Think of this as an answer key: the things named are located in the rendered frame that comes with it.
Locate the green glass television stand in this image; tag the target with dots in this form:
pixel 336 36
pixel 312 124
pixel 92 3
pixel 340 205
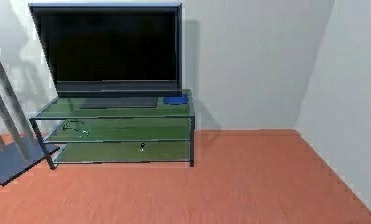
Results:
pixel 126 130

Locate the black flat screen television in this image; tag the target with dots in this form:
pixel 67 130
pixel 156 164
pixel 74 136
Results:
pixel 113 46

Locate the blue flat box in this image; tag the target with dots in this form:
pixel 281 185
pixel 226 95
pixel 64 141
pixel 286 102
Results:
pixel 175 99

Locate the small black round object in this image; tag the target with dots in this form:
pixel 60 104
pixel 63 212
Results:
pixel 142 146

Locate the grey metal floor stand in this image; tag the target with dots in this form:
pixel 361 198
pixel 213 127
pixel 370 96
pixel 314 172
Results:
pixel 13 156

